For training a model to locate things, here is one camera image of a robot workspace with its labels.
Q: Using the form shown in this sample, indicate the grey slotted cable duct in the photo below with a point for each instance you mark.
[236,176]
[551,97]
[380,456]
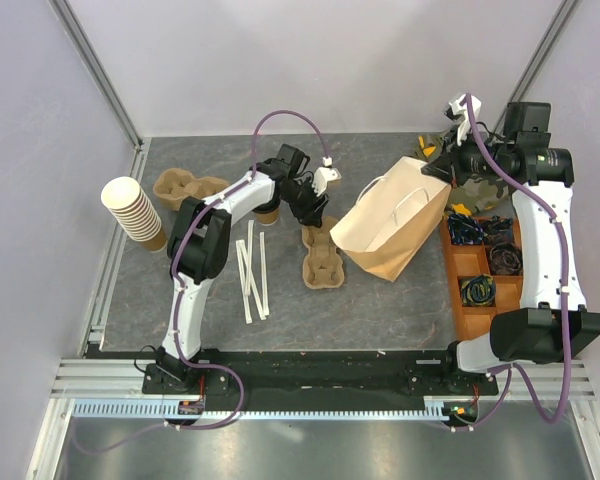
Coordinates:
[162,409]

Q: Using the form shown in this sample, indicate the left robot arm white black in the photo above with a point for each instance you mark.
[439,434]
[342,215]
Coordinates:
[199,243]

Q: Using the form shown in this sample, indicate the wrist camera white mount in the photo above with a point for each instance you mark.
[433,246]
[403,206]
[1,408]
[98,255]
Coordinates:
[325,176]
[458,112]

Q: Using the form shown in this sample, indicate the dark blue striped rolled item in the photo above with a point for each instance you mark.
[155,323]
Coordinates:
[464,230]

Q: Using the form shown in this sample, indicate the dark floral rolled item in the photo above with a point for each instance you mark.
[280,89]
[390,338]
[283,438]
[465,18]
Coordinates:
[505,259]

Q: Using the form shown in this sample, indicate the single brown pulp cup carrier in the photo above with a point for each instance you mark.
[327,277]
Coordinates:
[323,266]

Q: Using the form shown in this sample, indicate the brown paper bag with handles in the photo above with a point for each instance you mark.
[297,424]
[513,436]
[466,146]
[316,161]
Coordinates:
[392,218]

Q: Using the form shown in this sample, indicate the stack of paper cups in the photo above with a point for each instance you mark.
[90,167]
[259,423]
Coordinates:
[125,199]

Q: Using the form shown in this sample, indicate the white wrapped straw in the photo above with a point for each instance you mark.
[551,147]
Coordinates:
[244,285]
[264,276]
[250,284]
[250,250]

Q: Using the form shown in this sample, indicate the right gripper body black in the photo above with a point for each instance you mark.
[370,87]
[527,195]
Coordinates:
[468,160]

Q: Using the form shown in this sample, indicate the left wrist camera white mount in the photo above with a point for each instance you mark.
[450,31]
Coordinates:
[325,176]

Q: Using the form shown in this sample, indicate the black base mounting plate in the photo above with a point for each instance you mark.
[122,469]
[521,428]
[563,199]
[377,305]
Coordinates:
[320,380]

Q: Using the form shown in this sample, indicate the camouflage folded cloth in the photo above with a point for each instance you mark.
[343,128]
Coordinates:
[477,195]

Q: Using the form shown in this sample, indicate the orange wooden compartment tray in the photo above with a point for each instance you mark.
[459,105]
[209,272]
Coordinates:
[483,258]

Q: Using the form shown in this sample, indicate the brown paper coffee cup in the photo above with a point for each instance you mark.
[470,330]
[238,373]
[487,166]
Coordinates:
[267,218]

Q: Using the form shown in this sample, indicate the black rolled item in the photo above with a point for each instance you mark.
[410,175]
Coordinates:
[497,230]

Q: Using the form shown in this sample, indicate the blue yellow rolled item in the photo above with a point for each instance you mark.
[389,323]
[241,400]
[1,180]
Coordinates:
[478,291]

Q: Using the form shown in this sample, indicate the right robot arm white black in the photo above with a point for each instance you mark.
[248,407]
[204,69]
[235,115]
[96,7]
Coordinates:
[552,323]

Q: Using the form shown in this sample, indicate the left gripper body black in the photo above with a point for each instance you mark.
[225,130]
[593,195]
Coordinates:
[303,198]

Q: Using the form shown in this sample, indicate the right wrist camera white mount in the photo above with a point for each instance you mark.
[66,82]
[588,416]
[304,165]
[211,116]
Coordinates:
[458,112]

